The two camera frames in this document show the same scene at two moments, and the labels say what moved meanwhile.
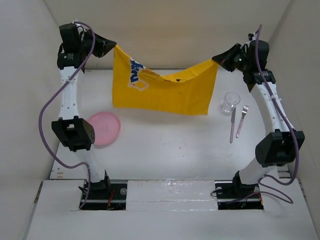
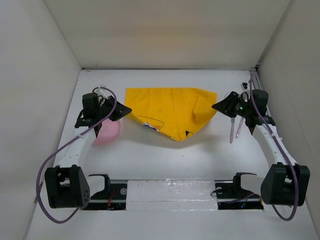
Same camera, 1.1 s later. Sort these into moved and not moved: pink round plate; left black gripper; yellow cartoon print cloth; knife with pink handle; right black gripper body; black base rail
Moved: yellow cartoon print cloth; left black gripper; right black gripper body
Not moved: knife with pink handle; pink round plate; black base rail
